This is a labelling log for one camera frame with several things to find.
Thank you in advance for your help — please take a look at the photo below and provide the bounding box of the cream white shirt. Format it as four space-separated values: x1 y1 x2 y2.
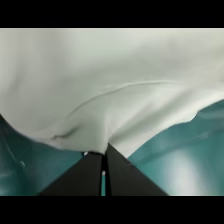
0 28 224 160

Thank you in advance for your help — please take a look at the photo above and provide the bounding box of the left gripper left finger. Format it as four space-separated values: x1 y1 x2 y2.
39 151 103 197

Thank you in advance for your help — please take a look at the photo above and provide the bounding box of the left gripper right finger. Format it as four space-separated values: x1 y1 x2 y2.
106 142 168 197

